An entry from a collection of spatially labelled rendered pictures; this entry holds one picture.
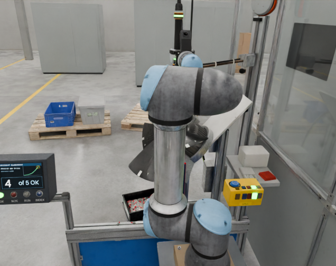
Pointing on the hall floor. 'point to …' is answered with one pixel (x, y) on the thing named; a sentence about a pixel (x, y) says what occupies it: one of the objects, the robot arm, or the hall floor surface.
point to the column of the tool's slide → (246, 123)
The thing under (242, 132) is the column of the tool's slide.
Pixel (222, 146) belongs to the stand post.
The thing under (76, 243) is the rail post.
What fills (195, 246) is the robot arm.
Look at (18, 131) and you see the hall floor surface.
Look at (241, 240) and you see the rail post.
